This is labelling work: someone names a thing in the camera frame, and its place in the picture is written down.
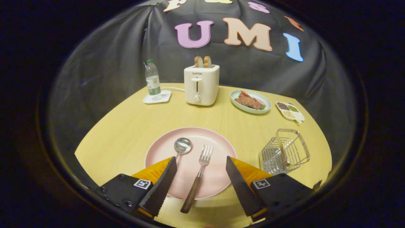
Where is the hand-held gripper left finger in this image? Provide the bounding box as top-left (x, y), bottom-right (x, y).
top-left (95, 156), bottom-right (178, 219)

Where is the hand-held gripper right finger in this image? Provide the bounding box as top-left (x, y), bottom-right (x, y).
top-left (225, 156), bottom-right (323, 222)

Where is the wooden handled metal fork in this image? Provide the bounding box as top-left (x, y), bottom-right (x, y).
top-left (180, 144), bottom-right (214, 214)

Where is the pink plate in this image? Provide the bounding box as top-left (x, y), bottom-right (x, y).
top-left (145, 127), bottom-right (238, 200)

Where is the metal spoon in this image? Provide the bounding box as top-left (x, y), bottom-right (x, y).
top-left (173, 137), bottom-right (192, 160)

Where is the pale green food plate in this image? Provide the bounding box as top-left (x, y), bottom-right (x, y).
top-left (230, 90), bottom-right (272, 114)

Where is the brown steak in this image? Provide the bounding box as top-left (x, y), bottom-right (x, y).
top-left (234, 93), bottom-right (264, 110)

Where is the white square coaster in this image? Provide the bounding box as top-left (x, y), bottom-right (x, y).
top-left (143, 90), bottom-right (172, 104)

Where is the white divided seasoning dish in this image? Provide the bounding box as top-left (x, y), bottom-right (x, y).
top-left (275, 101), bottom-right (305, 123)

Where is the white toaster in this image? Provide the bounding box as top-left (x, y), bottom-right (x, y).
top-left (184, 65), bottom-right (220, 106)

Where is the clear plastic water bottle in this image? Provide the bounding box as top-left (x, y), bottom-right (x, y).
top-left (145, 59), bottom-right (161, 96)

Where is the black backdrop cloth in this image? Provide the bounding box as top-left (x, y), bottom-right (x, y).
top-left (47, 0), bottom-right (358, 190)

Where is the metal wire basket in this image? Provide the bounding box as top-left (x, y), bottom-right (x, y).
top-left (259, 128), bottom-right (310, 175)

